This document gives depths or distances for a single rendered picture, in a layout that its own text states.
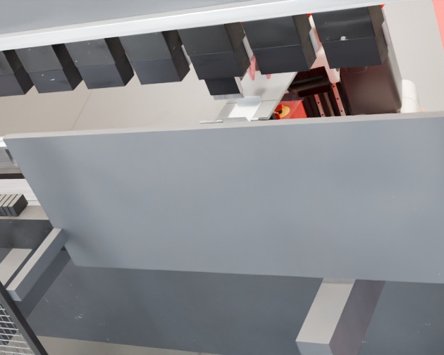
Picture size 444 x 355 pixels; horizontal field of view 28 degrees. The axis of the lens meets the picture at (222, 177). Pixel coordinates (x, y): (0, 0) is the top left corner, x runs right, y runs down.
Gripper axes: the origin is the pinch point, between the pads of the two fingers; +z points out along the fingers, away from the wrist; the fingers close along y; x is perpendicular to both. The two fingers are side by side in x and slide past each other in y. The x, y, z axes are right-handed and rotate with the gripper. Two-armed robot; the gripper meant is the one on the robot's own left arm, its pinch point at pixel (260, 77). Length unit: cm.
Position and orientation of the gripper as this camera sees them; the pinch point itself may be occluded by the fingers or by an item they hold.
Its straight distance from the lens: 271.0
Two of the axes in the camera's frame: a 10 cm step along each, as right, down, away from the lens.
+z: 1.1, 9.8, 1.4
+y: 8.5, -0.2, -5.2
